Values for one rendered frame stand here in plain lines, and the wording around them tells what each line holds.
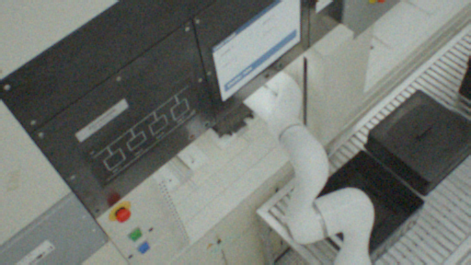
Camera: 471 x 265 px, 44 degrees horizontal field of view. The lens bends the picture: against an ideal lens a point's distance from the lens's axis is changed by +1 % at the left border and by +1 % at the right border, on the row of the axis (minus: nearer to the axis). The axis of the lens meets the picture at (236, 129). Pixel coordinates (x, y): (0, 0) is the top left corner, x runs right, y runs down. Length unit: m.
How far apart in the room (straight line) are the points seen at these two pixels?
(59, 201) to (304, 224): 0.59
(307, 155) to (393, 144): 0.74
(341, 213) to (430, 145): 0.75
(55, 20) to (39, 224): 0.50
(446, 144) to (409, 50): 0.44
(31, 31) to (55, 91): 0.15
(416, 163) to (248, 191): 0.59
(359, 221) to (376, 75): 0.91
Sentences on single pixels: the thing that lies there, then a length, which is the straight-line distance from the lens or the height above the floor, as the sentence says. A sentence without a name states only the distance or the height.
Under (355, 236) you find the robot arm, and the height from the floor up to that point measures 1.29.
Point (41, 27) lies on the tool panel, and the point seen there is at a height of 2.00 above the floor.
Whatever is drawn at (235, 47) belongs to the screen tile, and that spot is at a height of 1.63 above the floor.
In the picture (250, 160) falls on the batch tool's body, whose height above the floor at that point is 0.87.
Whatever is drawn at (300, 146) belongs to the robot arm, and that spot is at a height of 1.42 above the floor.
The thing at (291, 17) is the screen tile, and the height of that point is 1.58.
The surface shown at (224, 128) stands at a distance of 2.01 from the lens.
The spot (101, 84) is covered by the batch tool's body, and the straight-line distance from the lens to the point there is 1.16.
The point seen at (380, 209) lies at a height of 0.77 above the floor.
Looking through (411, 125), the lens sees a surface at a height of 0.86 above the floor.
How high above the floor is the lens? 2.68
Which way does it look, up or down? 57 degrees down
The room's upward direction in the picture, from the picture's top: 11 degrees counter-clockwise
